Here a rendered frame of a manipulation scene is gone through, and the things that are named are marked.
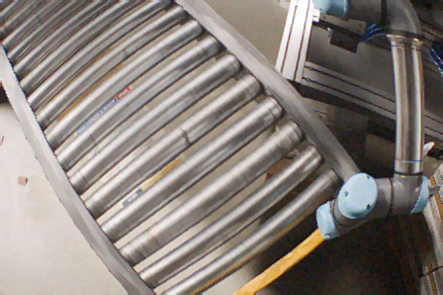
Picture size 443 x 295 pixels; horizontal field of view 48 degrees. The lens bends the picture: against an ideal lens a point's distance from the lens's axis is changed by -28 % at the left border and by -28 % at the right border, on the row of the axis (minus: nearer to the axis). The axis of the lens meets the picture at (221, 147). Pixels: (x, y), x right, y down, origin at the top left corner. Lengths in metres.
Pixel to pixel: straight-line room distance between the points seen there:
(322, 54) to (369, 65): 0.19
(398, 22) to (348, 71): 1.03
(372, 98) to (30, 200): 1.32
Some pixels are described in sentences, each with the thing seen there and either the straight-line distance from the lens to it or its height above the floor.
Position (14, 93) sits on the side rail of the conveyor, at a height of 0.80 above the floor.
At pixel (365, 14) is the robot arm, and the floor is 1.17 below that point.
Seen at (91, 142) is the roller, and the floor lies 0.79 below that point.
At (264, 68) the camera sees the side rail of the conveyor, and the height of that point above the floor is 0.80.
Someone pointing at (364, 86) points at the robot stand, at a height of 0.23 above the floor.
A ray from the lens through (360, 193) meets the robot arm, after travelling 1.03.
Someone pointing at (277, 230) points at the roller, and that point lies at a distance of 1.23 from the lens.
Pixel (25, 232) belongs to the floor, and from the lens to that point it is 2.18.
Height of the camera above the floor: 2.00
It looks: 71 degrees down
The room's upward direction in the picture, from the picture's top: 1 degrees counter-clockwise
